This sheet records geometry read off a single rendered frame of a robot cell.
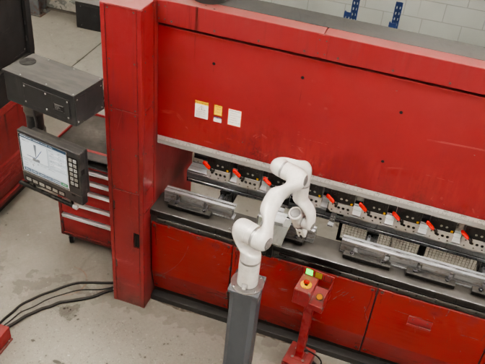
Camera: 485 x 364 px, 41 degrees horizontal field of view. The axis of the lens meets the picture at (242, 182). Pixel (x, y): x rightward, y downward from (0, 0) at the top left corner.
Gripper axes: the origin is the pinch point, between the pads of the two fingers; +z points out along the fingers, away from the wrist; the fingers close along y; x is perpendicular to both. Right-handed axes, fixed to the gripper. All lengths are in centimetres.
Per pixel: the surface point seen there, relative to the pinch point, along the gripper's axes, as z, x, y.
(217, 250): 17, 61, -13
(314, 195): -17.6, -6.0, 18.7
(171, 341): 56, 94, -69
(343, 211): -9.6, -23.7, 13.4
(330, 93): -77, -19, 53
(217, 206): -1, 61, 12
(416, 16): 236, -24, 373
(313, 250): 13.4, -4.8, -6.0
